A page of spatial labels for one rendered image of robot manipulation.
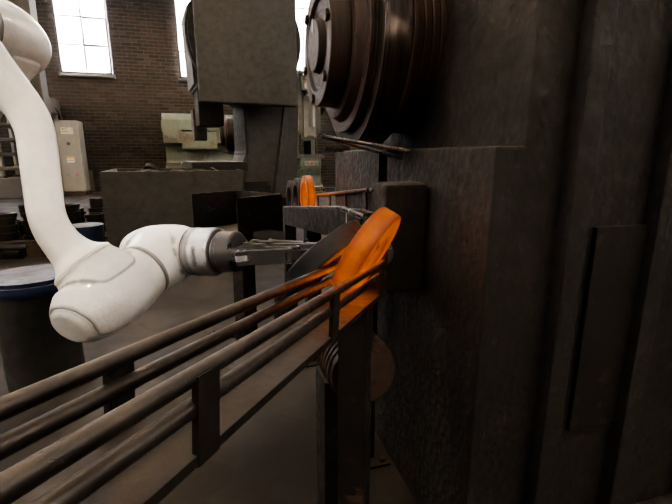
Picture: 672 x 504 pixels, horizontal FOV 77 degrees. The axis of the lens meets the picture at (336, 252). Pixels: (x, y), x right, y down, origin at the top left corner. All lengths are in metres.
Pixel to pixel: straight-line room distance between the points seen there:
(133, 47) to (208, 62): 7.79
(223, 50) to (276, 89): 0.49
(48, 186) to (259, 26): 3.16
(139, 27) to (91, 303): 10.91
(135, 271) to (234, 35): 3.15
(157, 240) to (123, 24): 10.82
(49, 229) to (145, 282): 0.16
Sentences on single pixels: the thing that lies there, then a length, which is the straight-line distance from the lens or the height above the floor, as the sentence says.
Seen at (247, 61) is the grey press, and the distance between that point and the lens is 3.76.
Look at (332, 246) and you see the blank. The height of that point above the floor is 0.72.
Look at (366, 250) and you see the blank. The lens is 0.61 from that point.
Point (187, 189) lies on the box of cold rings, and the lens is 3.45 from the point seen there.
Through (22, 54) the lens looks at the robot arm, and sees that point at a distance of 1.14.
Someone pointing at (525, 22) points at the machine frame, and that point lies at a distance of 0.83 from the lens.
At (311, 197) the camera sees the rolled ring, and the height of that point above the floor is 0.69.
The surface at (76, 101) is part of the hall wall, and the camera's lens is 11.50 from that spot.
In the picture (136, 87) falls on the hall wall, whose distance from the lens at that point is 11.30.
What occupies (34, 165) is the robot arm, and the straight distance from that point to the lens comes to 0.85.
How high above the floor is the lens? 0.86
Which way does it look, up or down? 13 degrees down
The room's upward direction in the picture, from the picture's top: straight up
